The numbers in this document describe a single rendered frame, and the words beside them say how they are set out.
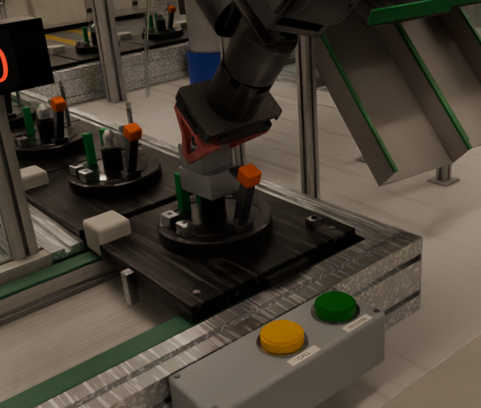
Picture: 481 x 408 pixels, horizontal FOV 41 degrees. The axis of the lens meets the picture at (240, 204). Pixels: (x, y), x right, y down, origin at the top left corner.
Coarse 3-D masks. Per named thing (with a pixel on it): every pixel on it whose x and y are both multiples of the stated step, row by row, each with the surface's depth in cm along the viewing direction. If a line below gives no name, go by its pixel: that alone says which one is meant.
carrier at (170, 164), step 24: (120, 144) 96; (24, 168) 101; (72, 168) 95; (96, 168) 98; (120, 168) 97; (144, 168) 96; (168, 168) 101; (48, 192) 96; (72, 192) 95; (96, 192) 92; (120, 192) 92; (144, 192) 93; (168, 192) 92; (72, 216) 87
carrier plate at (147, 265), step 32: (256, 192) 90; (288, 224) 80; (128, 256) 76; (160, 256) 75; (256, 256) 73; (288, 256) 72; (320, 256) 75; (160, 288) 69; (192, 288) 68; (224, 288) 67; (256, 288) 69; (192, 320) 65
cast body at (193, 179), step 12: (180, 144) 75; (192, 144) 75; (228, 144) 75; (180, 156) 76; (216, 156) 74; (228, 156) 75; (180, 168) 77; (192, 168) 75; (204, 168) 74; (216, 168) 75; (228, 168) 74; (192, 180) 76; (204, 180) 74; (216, 180) 73; (228, 180) 75; (192, 192) 77; (204, 192) 74; (216, 192) 74; (228, 192) 75
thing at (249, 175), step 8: (232, 168) 72; (240, 168) 70; (248, 168) 70; (256, 168) 70; (240, 176) 70; (248, 176) 69; (256, 176) 70; (240, 184) 71; (248, 184) 70; (256, 184) 70; (240, 192) 71; (248, 192) 71; (240, 200) 72; (248, 200) 72; (240, 208) 72; (248, 208) 73; (240, 216) 73; (248, 216) 74; (240, 224) 74
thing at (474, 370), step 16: (480, 336) 74; (464, 352) 72; (480, 352) 72; (448, 368) 70; (464, 368) 69; (480, 368) 69; (416, 384) 68; (432, 384) 68; (448, 384) 67; (464, 384) 67; (480, 384) 67; (400, 400) 66; (416, 400) 66; (432, 400) 65; (448, 400) 65; (464, 400) 65; (480, 400) 65
